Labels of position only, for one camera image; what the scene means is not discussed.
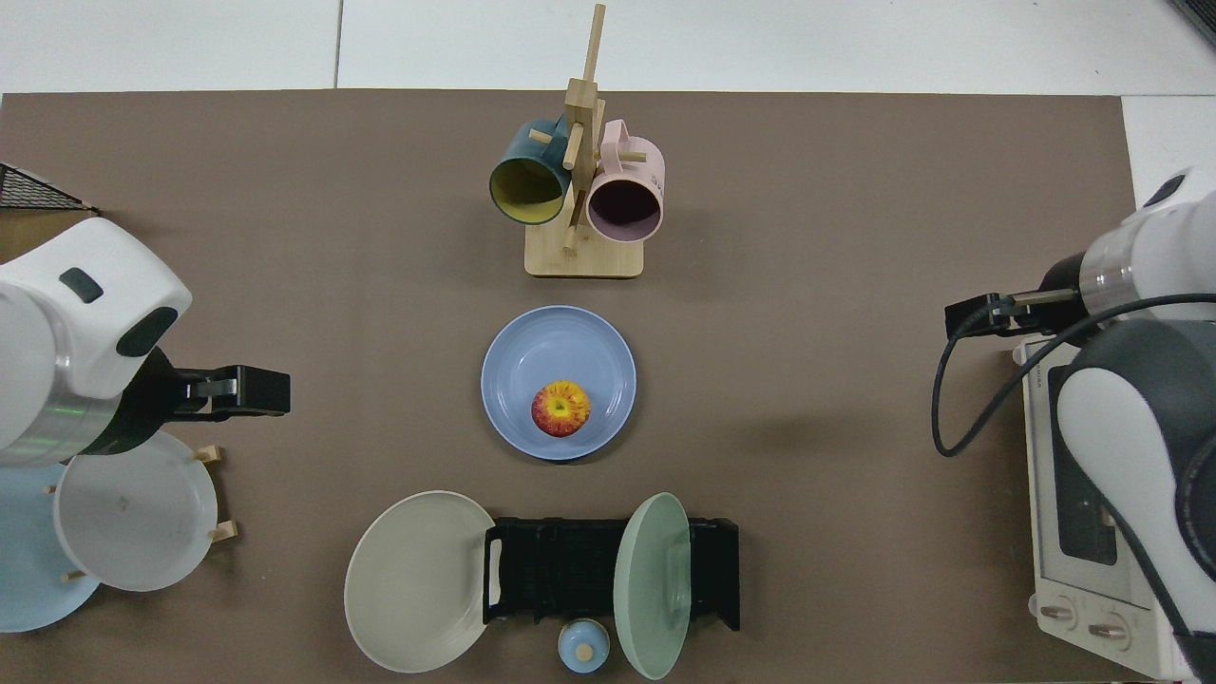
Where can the red yellow apple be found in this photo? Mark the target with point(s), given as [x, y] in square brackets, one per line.
[560, 408]

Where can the wooden plate rack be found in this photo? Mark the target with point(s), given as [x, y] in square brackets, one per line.
[225, 530]

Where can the grey plate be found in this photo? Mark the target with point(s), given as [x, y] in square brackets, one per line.
[133, 513]

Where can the beige plate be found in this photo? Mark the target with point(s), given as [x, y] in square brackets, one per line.
[418, 579]

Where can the light blue plate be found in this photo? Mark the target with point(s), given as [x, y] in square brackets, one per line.
[28, 570]

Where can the black dish rack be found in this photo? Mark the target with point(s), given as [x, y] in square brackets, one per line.
[560, 570]

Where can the pale green plate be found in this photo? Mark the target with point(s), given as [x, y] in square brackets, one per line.
[651, 589]

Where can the brown table cloth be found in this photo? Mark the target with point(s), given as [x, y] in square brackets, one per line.
[855, 190]

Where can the pale toaster oven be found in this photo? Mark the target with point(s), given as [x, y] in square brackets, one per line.
[1073, 570]

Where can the teal cup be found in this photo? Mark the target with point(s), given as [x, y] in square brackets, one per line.
[518, 157]

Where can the wooden cup stand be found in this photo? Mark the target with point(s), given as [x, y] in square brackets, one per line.
[584, 256]

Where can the pink cup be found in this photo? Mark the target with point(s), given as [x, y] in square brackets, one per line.
[638, 171]

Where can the small blue round thing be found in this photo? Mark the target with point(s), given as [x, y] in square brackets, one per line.
[583, 646]

